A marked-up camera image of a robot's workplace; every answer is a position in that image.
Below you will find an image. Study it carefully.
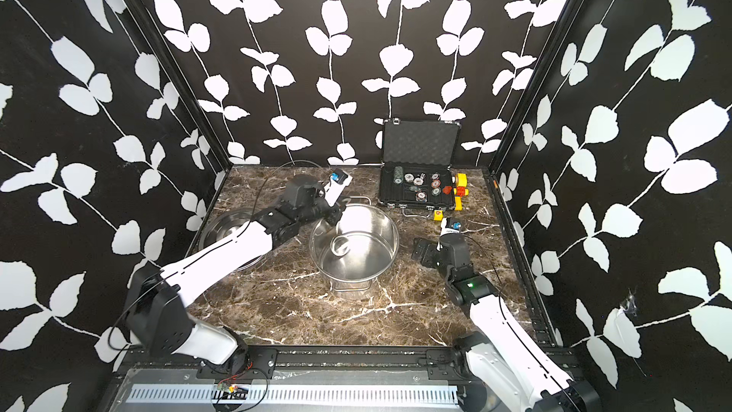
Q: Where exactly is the stainless steel pot lid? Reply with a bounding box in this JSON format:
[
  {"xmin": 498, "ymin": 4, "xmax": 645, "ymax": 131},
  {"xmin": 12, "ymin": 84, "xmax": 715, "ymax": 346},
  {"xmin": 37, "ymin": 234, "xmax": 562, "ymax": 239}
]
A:
[{"xmin": 197, "ymin": 208, "xmax": 253, "ymax": 251}]

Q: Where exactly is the long steel spoon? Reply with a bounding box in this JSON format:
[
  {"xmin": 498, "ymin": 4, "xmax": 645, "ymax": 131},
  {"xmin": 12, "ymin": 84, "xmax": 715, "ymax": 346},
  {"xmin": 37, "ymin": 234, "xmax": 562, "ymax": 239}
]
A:
[{"xmin": 330, "ymin": 206, "xmax": 358, "ymax": 258}]

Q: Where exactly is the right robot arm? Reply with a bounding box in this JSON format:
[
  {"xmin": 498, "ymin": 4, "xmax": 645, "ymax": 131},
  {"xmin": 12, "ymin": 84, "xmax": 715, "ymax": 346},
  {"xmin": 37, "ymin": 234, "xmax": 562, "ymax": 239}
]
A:
[{"xmin": 413, "ymin": 217, "xmax": 602, "ymax": 411}]

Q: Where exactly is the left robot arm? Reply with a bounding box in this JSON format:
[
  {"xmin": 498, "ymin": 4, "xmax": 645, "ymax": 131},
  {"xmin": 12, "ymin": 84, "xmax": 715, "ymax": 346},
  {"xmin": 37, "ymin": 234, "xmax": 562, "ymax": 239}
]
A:
[{"xmin": 121, "ymin": 169, "xmax": 352, "ymax": 374}]

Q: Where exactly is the yellow red toy block figure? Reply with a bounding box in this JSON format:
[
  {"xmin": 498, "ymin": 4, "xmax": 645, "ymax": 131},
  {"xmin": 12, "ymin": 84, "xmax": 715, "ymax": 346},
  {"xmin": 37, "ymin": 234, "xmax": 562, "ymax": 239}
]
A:
[{"xmin": 453, "ymin": 174, "xmax": 469, "ymax": 211}]

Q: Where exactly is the blue green chip stack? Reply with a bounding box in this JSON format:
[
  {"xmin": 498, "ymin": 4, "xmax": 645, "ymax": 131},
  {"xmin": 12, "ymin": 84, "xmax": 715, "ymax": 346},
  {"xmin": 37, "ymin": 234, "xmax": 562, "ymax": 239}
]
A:
[{"xmin": 393, "ymin": 166, "xmax": 404, "ymax": 185}]

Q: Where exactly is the black poker chip case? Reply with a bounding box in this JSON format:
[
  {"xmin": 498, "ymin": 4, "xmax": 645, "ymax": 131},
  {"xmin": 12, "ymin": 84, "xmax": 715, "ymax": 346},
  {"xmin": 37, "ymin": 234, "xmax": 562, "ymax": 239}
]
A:
[{"xmin": 379, "ymin": 118, "xmax": 461, "ymax": 211}]

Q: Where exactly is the perforated metal rail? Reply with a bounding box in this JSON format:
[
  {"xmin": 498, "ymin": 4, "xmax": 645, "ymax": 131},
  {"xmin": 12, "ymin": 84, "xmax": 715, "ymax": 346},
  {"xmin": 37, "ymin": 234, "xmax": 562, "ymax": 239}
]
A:
[{"xmin": 123, "ymin": 383, "xmax": 459, "ymax": 408}]

